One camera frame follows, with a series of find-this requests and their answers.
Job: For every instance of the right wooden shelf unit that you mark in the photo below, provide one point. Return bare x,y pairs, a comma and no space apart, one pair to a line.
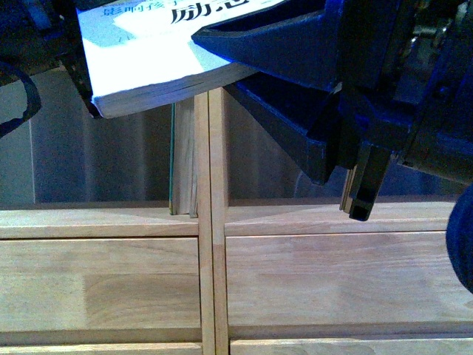
302,278

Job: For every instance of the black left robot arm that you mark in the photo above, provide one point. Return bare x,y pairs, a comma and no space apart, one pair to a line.
38,35

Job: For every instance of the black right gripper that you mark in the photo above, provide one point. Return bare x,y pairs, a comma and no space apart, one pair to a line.
404,78

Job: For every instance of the teal covered book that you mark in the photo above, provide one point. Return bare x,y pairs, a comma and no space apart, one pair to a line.
181,154

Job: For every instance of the wooden shelf unit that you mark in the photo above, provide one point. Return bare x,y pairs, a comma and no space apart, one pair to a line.
302,278
113,277

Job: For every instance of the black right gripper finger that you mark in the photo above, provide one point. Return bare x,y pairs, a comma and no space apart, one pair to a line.
301,50
303,121

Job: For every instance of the white covered book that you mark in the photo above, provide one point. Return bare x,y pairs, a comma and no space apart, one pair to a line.
140,54

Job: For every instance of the left wooden shelf unit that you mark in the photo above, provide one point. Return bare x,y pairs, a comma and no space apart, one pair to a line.
113,277

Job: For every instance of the thin book beside divider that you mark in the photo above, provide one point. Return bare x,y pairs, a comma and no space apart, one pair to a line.
193,209

